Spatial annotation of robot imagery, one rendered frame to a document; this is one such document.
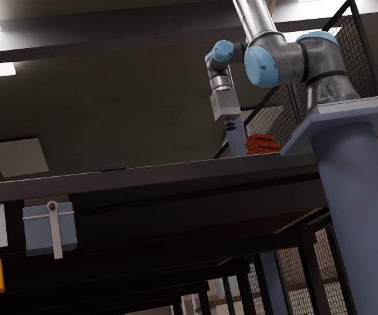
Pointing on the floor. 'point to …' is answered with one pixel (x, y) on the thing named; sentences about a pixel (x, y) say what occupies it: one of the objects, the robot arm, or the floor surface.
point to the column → (358, 199)
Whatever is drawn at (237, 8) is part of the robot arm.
